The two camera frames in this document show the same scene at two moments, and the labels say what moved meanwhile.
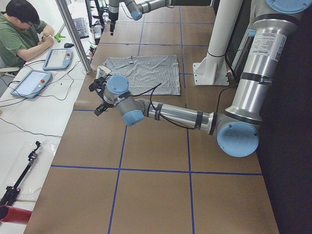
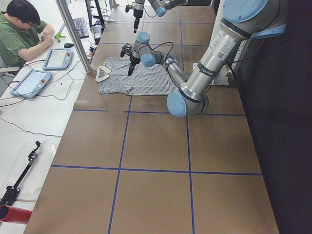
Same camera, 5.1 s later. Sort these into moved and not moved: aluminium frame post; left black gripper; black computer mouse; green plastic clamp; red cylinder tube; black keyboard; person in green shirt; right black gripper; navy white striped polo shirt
Moved: navy white striped polo shirt; left black gripper; right black gripper
Not moved: green plastic clamp; red cylinder tube; person in green shirt; black keyboard; black computer mouse; aluminium frame post
